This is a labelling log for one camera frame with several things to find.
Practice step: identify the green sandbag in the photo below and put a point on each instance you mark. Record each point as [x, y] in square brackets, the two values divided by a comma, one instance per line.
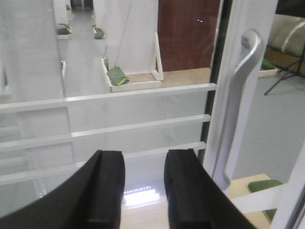
[117, 76]

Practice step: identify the brown wooden door panel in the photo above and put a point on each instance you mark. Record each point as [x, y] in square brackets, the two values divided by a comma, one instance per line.
[186, 30]

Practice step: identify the white wooden base frame right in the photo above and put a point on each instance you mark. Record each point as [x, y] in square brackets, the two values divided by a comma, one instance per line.
[137, 81]

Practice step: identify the silver door handle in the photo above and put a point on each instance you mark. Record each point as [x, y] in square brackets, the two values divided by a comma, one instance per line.
[253, 46]

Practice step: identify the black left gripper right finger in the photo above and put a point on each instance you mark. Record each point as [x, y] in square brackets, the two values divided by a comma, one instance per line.
[194, 200]

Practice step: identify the white framed sliding glass door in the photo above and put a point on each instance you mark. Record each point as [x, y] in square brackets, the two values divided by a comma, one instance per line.
[65, 111]

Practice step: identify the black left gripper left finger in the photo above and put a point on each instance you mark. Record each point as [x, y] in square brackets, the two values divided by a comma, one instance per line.
[90, 199]

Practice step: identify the black tripod stand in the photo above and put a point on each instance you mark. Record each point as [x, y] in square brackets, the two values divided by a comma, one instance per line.
[293, 70]

